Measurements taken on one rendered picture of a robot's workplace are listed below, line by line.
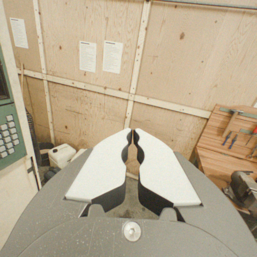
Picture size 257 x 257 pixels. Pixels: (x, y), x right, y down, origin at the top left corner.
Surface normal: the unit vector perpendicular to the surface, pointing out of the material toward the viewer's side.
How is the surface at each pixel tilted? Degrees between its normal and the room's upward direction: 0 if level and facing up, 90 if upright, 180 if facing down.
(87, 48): 90
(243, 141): 90
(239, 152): 90
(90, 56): 90
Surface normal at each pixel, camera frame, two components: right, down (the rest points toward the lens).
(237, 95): -0.29, 0.40
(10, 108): 0.94, 0.28
